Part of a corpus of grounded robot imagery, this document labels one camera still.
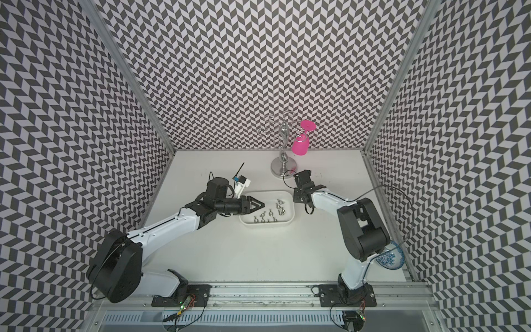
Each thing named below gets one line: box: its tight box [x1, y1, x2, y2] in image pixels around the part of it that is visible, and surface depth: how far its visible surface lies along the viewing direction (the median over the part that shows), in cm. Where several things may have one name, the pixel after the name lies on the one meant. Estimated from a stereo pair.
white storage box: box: [239, 189, 296, 226], surface depth 95 cm
